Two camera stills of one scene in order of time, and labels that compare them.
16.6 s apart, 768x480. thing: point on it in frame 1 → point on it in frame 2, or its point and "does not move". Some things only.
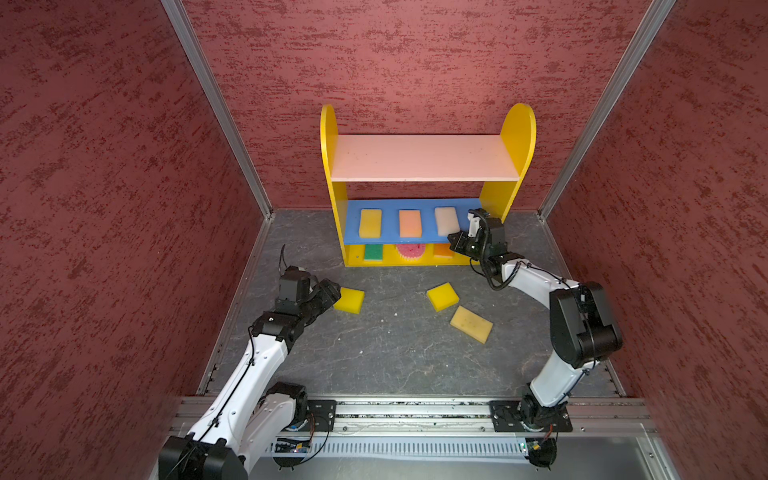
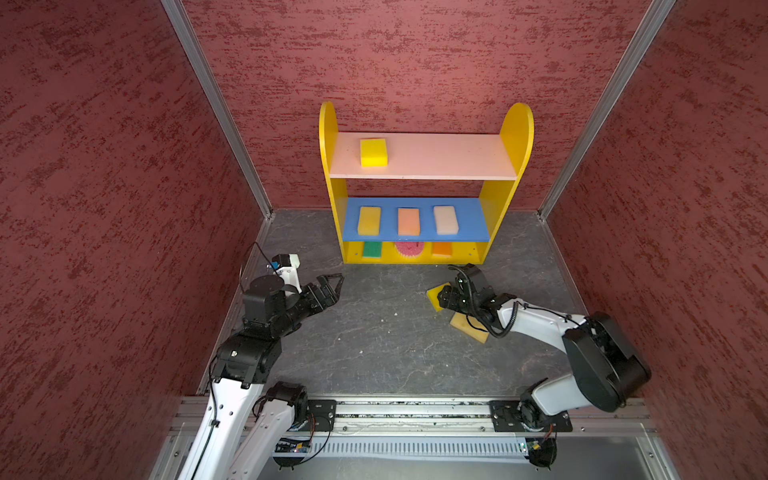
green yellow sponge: (373, 252) does not move
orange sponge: (442, 251) does not move
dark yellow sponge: (370, 223) does not move
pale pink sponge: (447, 221) does not move
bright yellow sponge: (351, 300) → (373, 153)
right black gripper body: (471, 246) → (459, 301)
